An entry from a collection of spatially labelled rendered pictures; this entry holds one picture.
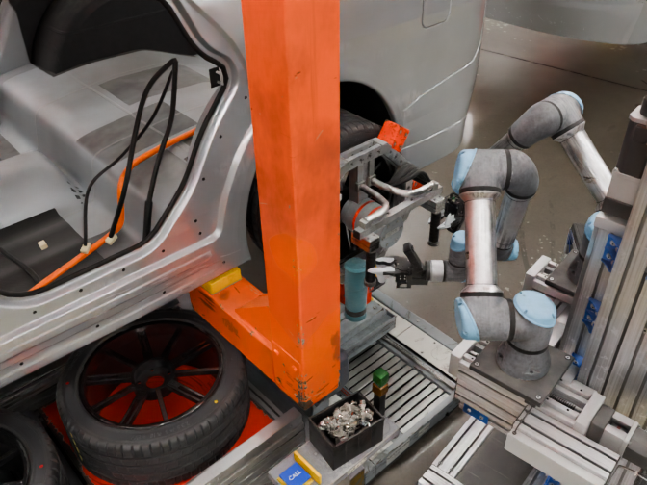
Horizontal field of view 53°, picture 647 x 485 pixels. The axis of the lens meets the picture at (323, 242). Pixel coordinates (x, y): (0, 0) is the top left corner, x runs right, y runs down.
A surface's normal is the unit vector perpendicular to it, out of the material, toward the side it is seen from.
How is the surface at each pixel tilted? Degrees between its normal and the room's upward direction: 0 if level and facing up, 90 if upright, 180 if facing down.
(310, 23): 90
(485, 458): 0
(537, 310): 7
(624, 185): 90
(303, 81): 90
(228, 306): 0
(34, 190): 50
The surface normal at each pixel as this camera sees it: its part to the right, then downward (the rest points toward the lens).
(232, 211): 0.67, 0.44
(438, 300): -0.02, -0.80
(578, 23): -0.39, 0.77
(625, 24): 0.05, 0.74
